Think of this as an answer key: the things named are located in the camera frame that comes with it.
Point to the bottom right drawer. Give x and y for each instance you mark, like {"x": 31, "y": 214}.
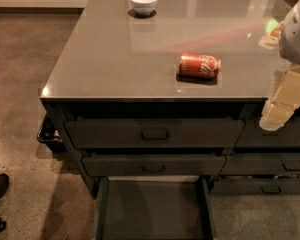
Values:
{"x": 281, "y": 186}

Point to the red coke can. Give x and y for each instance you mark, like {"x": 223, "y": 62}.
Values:
{"x": 198, "y": 65}

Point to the black bin beside cabinet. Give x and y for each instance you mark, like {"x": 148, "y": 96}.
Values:
{"x": 49, "y": 136}

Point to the open bottom left drawer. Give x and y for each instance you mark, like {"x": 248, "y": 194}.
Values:
{"x": 145, "y": 210}

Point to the dark grey drawer cabinet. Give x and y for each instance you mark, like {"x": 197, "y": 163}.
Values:
{"x": 118, "y": 64}

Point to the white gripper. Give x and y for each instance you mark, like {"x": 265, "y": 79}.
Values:
{"x": 296, "y": 37}

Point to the top right drawer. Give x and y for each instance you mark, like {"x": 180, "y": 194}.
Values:
{"x": 254, "y": 136}

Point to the white ceramic bowl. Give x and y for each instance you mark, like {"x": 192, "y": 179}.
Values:
{"x": 143, "y": 7}

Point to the middle left drawer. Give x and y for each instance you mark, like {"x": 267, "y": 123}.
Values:
{"x": 153, "y": 164}

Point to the top left drawer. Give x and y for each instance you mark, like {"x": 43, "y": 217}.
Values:
{"x": 154, "y": 133}

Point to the middle right drawer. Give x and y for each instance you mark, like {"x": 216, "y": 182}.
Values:
{"x": 262, "y": 164}

